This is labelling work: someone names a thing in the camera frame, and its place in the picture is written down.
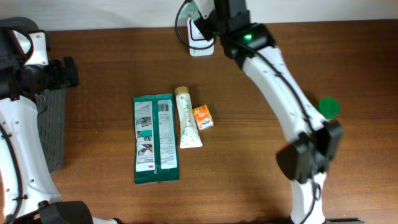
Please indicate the teal wet wipes pack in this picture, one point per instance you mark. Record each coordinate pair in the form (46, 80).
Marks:
(190, 10)

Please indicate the orange tissue packet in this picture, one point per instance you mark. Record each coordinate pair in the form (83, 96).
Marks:
(203, 117)

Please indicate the white tube with tan cap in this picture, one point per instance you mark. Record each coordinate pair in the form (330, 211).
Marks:
(189, 136)

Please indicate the green 3M package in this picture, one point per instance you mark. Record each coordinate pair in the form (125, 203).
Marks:
(156, 142)

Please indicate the green capped jar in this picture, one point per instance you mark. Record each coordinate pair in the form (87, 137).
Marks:
(329, 107)

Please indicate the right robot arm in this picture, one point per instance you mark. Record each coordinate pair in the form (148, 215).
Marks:
(312, 139)

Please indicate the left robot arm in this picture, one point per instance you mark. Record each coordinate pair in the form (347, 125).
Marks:
(30, 195)

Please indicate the white barcode scanner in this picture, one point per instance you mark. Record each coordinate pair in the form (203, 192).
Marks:
(196, 40)

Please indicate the grey plastic mesh basket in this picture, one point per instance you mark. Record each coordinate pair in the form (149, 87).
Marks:
(51, 125)

